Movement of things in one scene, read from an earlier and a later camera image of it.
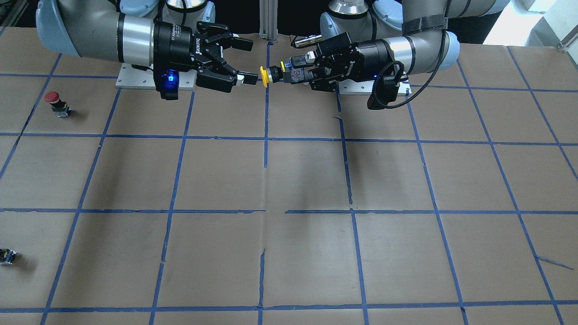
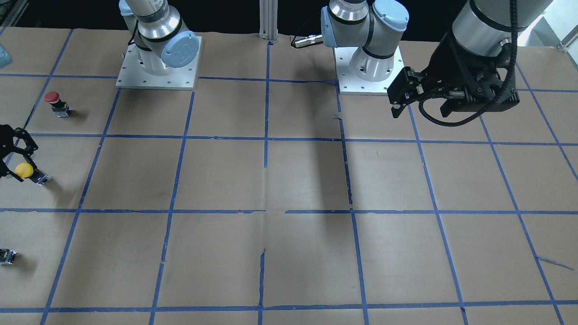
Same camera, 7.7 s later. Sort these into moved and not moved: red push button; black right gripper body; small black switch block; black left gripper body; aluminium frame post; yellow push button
Moved: black right gripper body; black left gripper body; yellow push button
Not moved: aluminium frame post; red push button; small black switch block
